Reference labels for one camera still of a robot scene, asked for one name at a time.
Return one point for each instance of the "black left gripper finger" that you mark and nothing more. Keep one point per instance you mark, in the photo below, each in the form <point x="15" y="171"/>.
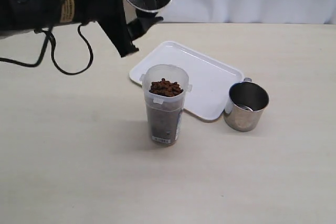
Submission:
<point x="139" y="26"/>
<point x="115" y="27"/>

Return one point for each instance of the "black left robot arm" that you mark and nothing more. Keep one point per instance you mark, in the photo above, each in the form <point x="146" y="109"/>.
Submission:
<point x="23" y="16"/>

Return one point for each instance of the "clear plastic tall container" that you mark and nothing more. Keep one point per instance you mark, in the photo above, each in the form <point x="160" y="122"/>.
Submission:
<point x="165" y="88"/>

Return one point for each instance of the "white plastic tray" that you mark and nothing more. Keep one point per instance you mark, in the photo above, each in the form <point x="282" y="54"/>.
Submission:
<point x="210" y="79"/>

